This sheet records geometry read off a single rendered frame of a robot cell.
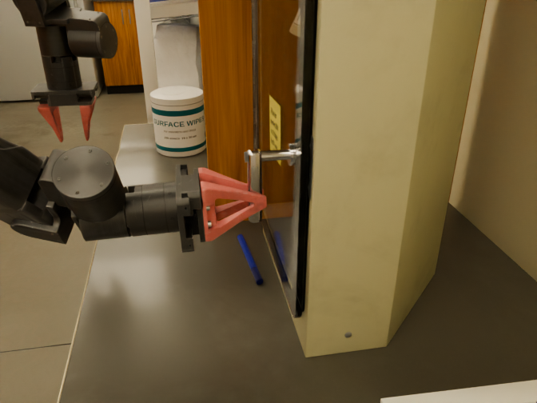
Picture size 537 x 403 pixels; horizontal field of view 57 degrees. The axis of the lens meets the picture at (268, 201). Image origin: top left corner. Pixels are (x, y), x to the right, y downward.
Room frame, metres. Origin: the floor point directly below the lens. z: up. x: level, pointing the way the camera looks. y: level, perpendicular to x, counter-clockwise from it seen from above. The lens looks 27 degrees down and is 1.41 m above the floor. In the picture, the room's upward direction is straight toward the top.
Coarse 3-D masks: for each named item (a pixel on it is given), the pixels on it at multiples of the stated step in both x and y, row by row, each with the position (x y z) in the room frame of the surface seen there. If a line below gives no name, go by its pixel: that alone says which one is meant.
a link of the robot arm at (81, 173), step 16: (48, 160) 0.43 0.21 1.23; (64, 160) 0.43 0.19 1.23; (80, 160) 0.43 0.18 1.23; (96, 160) 0.44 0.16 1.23; (112, 160) 0.44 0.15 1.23; (48, 176) 0.42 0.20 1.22; (64, 176) 0.42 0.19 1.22; (80, 176) 0.42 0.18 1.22; (96, 176) 0.42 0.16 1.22; (112, 176) 0.42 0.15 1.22; (48, 192) 0.43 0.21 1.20; (64, 192) 0.41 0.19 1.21; (80, 192) 0.41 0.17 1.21; (96, 192) 0.41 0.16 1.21; (112, 192) 0.43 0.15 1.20; (48, 208) 0.44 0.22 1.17; (64, 208) 0.46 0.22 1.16; (80, 208) 0.42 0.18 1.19; (96, 208) 0.42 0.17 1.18; (112, 208) 0.43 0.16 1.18; (16, 224) 0.45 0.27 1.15; (32, 224) 0.45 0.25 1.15; (64, 224) 0.46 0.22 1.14; (48, 240) 0.47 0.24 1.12; (64, 240) 0.46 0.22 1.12
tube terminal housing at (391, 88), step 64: (320, 0) 0.47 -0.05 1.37; (384, 0) 0.48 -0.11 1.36; (448, 0) 0.52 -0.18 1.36; (320, 64) 0.47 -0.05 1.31; (384, 64) 0.48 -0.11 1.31; (448, 64) 0.55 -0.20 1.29; (320, 128) 0.47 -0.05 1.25; (384, 128) 0.48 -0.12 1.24; (448, 128) 0.59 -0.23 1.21; (320, 192) 0.47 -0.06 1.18; (384, 192) 0.48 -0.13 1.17; (448, 192) 0.64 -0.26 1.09; (320, 256) 0.47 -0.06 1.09; (384, 256) 0.49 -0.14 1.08; (320, 320) 0.47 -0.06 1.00; (384, 320) 0.49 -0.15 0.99
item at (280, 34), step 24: (264, 0) 0.69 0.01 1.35; (288, 0) 0.54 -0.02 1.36; (312, 0) 0.48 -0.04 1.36; (264, 24) 0.69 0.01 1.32; (288, 24) 0.54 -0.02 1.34; (312, 24) 0.48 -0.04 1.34; (264, 48) 0.70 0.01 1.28; (288, 48) 0.54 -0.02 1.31; (264, 72) 0.70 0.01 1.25; (288, 72) 0.54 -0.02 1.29; (264, 96) 0.70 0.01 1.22; (288, 96) 0.54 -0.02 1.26; (264, 120) 0.70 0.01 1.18; (288, 120) 0.53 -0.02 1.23; (264, 144) 0.70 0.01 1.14; (264, 168) 0.70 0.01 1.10; (288, 168) 0.53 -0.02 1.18; (264, 192) 0.70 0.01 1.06; (288, 192) 0.53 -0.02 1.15; (264, 216) 0.70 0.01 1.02; (288, 216) 0.52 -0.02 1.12; (288, 240) 0.52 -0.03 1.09; (288, 264) 0.52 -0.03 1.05; (288, 288) 0.51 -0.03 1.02
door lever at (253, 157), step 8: (288, 144) 0.52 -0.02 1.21; (248, 152) 0.51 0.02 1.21; (256, 152) 0.51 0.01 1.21; (264, 152) 0.51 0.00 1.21; (272, 152) 0.51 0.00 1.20; (280, 152) 0.51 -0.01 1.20; (288, 152) 0.51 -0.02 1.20; (248, 160) 0.51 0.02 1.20; (256, 160) 0.50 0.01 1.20; (264, 160) 0.51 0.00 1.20; (272, 160) 0.51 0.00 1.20; (288, 160) 0.52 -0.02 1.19; (248, 168) 0.51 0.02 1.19; (256, 168) 0.50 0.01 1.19; (248, 176) 0.51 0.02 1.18; (256, 176) 0.50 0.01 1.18; (248, 184) 0.51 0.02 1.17; (256, 184) 0.50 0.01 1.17; (256, 192) 0.50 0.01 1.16; (256, 216) 0.50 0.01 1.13
